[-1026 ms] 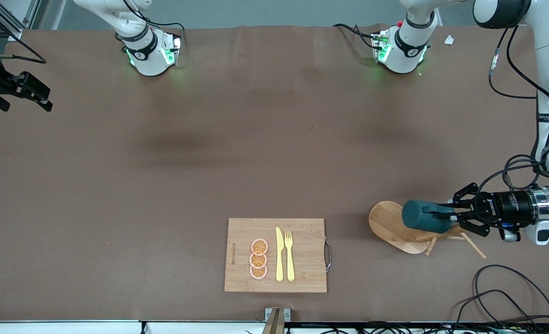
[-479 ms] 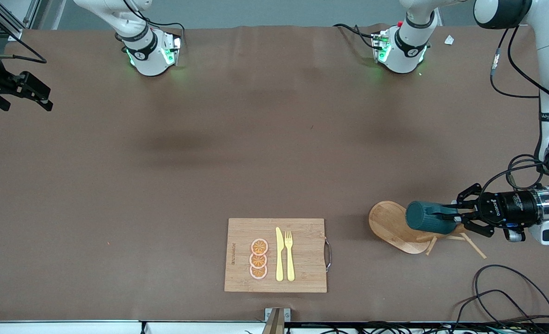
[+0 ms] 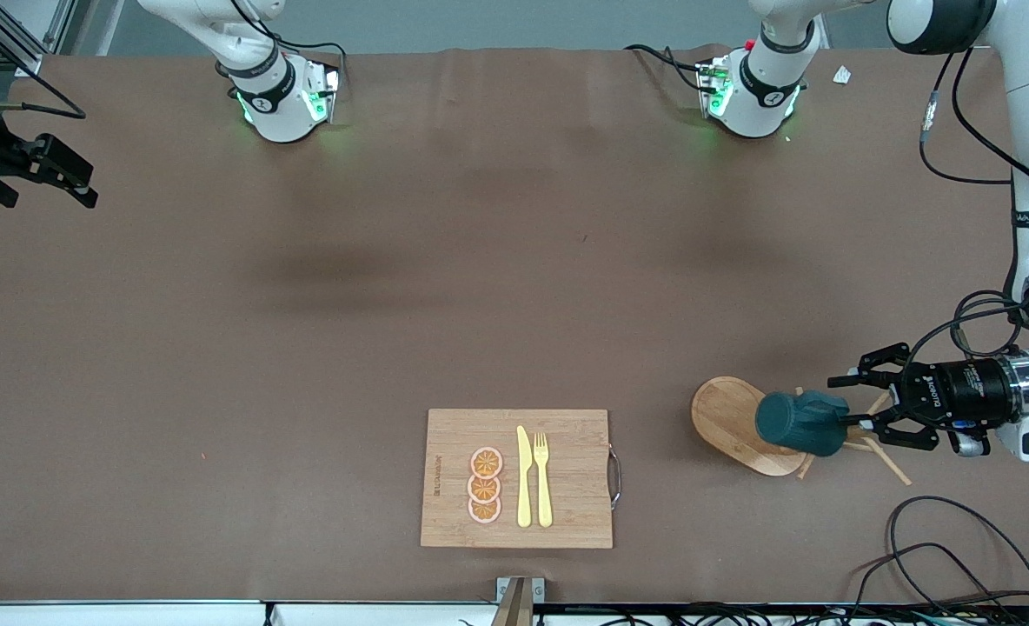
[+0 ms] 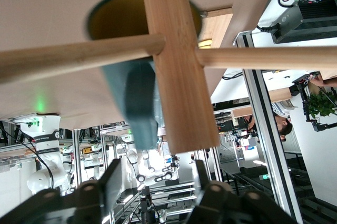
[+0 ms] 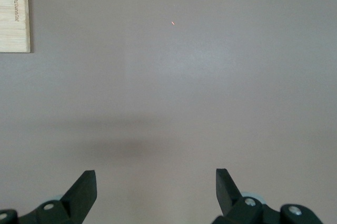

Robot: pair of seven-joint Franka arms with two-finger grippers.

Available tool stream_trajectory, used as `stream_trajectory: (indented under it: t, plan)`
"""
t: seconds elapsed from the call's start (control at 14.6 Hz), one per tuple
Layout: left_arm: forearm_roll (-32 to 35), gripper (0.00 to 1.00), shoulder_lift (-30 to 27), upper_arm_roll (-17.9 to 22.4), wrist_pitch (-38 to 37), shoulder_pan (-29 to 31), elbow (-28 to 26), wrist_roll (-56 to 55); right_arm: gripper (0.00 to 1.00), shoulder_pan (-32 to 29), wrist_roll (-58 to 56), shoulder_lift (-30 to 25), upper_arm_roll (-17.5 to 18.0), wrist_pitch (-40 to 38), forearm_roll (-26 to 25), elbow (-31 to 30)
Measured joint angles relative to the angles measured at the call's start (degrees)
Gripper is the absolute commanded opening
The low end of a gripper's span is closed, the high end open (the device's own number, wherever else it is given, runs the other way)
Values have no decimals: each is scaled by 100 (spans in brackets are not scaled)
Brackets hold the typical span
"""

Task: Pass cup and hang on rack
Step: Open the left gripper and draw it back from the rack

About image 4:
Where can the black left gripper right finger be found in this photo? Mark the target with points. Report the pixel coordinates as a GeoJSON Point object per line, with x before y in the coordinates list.
{"type": "Point", "coordinates": [223, 203]}

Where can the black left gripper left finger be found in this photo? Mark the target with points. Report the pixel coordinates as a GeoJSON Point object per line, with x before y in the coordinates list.
{"type": "Point", "coordinates": [79, 203]}

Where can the dark green cup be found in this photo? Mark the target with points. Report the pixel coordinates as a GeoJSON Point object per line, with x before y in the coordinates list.
{"type": "Point", "coordinates": [118, 18]}

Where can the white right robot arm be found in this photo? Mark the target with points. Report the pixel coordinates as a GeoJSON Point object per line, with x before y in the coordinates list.
{"type": "Point", "coordinates": [47, 131]}

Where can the wooden cup rack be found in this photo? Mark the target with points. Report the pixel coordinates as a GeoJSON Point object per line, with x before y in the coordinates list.
{"type": "Point", "coordinates": [179, 76]}

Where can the background person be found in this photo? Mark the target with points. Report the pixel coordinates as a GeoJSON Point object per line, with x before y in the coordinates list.
{"type": "Point", "coordinates": [283, 126]}

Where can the green potted plant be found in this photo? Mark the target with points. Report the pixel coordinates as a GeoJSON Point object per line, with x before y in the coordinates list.
{"type": "Point", "coordinates": [322, 104]}

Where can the wooden cutting board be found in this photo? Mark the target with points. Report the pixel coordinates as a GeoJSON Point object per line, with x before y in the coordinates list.
{"type": "Point", "coordinates": [216, 27]}

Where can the black power supply box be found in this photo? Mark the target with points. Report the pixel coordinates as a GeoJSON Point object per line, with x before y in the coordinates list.
{"type": "Point", "coordinates": [310, 21]}

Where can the aluminium frame post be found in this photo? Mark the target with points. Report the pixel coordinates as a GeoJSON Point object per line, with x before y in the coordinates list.
{"type": "Point", "coordinates": [266, 129]}

